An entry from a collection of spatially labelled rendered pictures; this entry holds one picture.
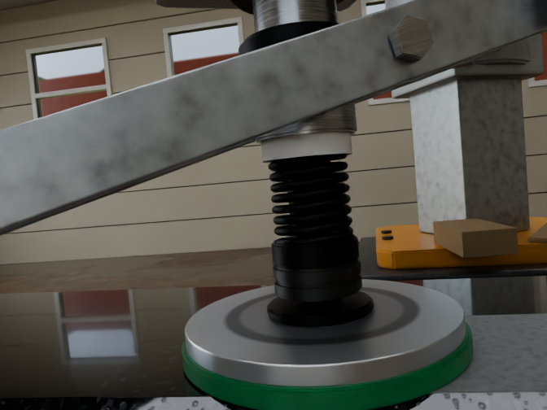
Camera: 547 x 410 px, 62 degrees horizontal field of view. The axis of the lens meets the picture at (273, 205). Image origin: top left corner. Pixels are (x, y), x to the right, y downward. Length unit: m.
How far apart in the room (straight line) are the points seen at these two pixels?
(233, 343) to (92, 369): 0.13
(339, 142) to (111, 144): 0.16
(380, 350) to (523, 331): 0.15
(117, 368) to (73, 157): 0.18
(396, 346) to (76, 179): 0.21
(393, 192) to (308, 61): 6.19
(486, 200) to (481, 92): 0.25
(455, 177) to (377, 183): 5.31
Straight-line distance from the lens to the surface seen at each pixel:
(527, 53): 1.24
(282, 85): 0.29
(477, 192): 1.17
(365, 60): 0.32
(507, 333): 0.40
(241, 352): 0.30
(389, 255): 1.03
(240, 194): 6.63
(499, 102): 1.23
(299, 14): 0.34
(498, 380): 0.32
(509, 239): 0.95
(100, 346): 0.45
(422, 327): 0.33
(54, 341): 0.49
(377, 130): 6.48
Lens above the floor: 0.96
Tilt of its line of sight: 3 degrees down
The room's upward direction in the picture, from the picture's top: 5 degrees counter-clockwise
